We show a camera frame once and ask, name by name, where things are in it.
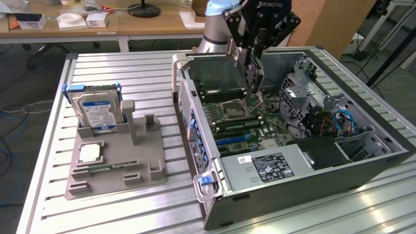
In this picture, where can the white paper box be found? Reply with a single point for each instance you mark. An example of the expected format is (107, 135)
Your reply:
(189, 22)

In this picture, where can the orange card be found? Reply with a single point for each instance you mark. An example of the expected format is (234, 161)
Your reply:
(13, 24)

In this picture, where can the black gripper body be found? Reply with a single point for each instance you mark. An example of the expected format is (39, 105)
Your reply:
(270, 7)

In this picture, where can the hard disk in blue caddy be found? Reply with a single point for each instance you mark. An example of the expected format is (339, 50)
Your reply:
(98, 112)

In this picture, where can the white round container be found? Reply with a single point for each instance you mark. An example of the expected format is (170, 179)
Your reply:
(71, 22)

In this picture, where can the wooden desk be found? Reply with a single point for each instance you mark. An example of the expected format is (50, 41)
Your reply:
(146, 24)

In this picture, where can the small white box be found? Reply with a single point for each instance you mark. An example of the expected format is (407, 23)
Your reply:
(97, 20)

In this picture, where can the black tripod stand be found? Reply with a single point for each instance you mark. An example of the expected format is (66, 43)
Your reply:
(374, 79)

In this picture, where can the CPU socket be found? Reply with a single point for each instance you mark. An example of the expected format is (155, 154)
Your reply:
(233, 109)

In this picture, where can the black chair base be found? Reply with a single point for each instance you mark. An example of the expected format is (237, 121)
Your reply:
(46, 50)

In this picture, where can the metal socket cover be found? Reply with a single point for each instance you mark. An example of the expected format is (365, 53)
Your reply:
(257, 103)

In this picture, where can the blue expansion slot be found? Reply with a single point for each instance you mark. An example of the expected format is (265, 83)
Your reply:
(233, 140)

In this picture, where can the grey parts rack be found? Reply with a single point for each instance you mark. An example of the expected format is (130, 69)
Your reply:
(121, 151)

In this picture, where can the installed RAM stick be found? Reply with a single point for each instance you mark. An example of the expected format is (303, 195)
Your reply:
(241, 125)
(215, 92)

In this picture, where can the silver CPU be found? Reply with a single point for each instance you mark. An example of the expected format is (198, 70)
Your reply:
(90, 154)

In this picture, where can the wooden cabinet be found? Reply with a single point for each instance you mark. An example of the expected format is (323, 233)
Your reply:
(335, 24)

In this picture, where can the grey power supply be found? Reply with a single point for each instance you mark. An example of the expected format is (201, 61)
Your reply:
(270, 165)

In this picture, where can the grey disk bay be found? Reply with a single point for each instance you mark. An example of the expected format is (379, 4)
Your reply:
(354, 143)

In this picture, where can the brown cardboard box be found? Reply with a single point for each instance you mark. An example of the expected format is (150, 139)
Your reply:
(199, 6)

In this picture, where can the white paper label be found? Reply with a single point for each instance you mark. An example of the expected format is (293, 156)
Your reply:
(106, 32)

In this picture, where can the green RAM stick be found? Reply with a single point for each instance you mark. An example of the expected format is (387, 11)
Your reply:
(107, 167)

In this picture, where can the black lamp base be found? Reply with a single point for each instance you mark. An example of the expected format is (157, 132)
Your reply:
(145, 11)

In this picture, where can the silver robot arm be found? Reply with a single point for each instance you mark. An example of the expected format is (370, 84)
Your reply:
(215, 31)

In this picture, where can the black open PC case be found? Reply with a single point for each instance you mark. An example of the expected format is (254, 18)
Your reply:
(293, 195)

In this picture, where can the white box with black top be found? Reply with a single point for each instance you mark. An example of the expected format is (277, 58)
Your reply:
(31, 22)

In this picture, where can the green motherboard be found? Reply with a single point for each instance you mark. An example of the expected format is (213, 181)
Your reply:
(275, 122)

